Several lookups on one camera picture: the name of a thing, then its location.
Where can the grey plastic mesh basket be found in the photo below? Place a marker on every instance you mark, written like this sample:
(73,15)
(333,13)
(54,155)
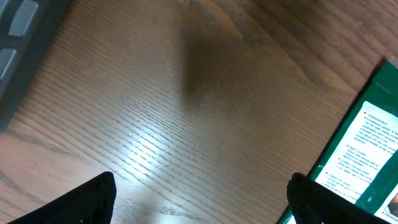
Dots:
(27,28)

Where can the green white 3M package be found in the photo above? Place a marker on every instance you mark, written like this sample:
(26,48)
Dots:
(359,163)

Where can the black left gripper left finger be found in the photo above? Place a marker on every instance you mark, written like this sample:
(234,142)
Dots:
(91,203)

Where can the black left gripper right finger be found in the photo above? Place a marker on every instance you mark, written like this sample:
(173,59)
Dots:
(312,203)

